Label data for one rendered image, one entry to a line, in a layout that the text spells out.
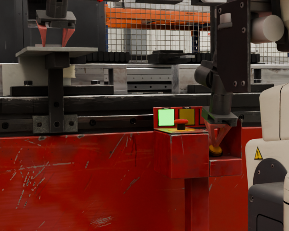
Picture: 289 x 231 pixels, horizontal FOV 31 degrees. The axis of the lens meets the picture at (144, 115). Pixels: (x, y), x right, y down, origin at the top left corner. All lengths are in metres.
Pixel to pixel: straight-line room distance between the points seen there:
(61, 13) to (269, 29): 0.71
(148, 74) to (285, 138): 1.15
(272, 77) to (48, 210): 0.90
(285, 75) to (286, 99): 1.06
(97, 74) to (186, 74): 0.30
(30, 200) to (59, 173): 0.11
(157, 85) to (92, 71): 0.41
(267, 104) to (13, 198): 0.82
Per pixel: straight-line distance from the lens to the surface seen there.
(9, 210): 1.48
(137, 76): 1.93
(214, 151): 1.43
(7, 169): 1.46
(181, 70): 1.71
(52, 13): 1.45
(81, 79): 1.60
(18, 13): 2.12
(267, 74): 1.87
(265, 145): 0.89
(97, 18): 2.18
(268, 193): 0.75
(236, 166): 1.40
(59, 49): 1.33
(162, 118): 1.47
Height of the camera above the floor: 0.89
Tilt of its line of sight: 3 degrees down
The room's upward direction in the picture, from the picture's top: 1 degrees counter-clockwise
